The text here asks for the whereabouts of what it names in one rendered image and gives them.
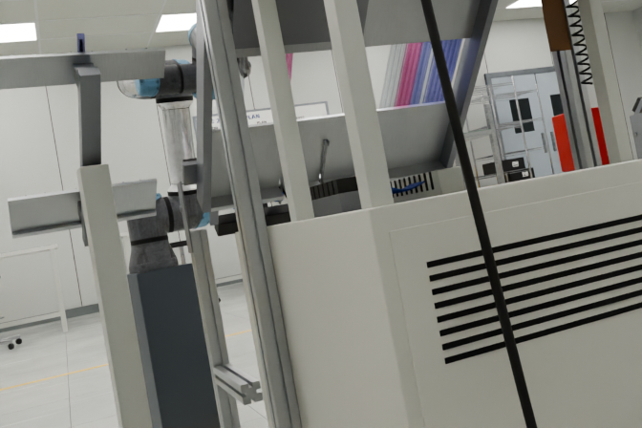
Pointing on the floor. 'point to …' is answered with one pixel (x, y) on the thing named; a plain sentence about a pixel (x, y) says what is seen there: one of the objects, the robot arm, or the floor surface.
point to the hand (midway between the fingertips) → (241, 76)
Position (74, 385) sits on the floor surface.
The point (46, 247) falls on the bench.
